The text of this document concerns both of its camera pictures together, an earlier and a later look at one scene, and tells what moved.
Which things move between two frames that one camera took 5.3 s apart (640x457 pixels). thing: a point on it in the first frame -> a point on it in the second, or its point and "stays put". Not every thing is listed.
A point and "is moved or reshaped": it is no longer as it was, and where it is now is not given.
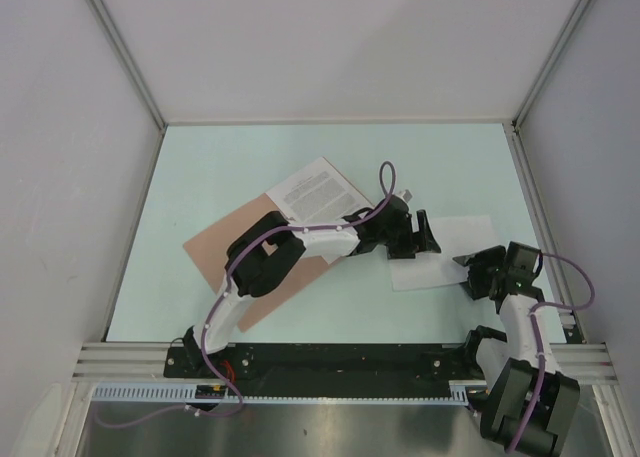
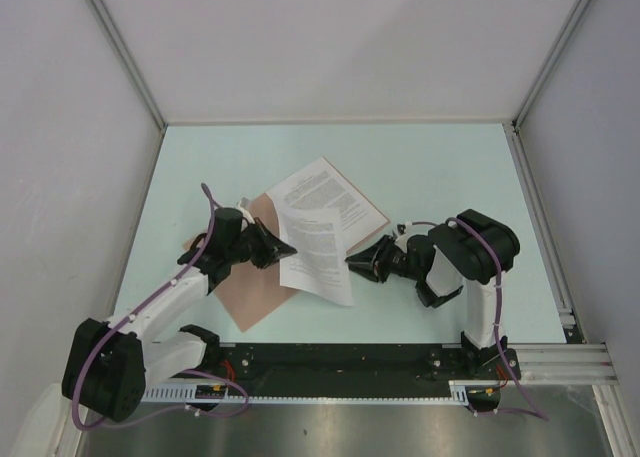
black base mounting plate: (330, 363) stays put
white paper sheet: (453, 237) is moved or reshaped
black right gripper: (473, 286) -> (371, 263)
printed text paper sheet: (317, 193) stays put
